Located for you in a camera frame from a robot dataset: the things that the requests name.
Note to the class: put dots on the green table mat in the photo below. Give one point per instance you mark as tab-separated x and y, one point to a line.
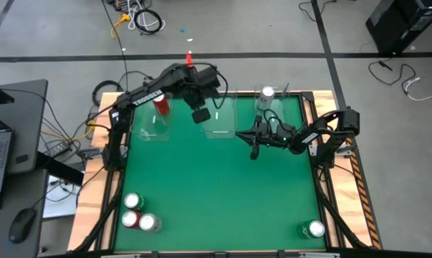
215	186

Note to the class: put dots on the silver aluminium bar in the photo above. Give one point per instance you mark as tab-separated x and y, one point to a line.
319	255
120	256

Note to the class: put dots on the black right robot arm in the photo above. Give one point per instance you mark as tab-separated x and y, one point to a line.
330	132

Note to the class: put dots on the yellow black hazard tape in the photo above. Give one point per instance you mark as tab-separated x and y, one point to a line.
365	205

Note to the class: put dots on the green soda can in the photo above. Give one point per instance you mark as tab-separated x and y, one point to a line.
310	229
134	201

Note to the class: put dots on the black computer mouse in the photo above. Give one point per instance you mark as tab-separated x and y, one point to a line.
22	224

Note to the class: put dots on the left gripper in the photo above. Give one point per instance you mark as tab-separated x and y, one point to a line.
197	104

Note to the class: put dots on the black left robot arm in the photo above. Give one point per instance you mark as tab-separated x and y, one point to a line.
147	95

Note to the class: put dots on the clear plastic bin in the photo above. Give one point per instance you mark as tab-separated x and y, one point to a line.
283	111
221	122
147	125

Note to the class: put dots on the silver soda can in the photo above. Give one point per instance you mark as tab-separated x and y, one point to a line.
266	97
150	223

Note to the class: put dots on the black computer tower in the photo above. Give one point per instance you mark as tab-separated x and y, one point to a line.
398	25

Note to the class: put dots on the white paper sheet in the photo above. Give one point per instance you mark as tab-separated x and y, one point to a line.
58	208

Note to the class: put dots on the grey desk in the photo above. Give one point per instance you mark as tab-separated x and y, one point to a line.
29	107

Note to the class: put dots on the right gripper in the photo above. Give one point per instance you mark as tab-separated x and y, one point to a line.
273	138

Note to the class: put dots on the black table frame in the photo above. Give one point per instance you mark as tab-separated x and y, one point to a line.
307	96

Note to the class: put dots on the red soda can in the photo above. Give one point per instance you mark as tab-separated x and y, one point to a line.
130	219
161	104

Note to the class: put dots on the black power adapter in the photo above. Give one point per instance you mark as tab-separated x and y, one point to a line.
61	146

